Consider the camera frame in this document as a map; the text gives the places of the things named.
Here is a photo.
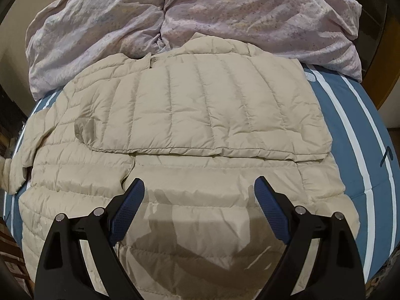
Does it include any blue white striped bed sheet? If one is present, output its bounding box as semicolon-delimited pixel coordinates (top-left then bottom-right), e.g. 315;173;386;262
2;61;396;300

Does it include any dark furniture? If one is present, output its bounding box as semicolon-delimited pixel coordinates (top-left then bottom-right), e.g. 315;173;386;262
0;84;30;176

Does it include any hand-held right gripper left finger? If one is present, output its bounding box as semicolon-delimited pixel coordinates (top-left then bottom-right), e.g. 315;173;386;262
34;178;146;300

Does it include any beige puffer jacket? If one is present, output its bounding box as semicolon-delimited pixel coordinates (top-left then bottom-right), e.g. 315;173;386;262
9;32;360;300

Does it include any pink patterned duvet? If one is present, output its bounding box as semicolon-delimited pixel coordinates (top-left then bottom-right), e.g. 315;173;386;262
25;0;364;102

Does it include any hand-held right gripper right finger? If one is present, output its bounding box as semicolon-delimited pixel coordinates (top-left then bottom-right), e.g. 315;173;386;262
254;176;366;300

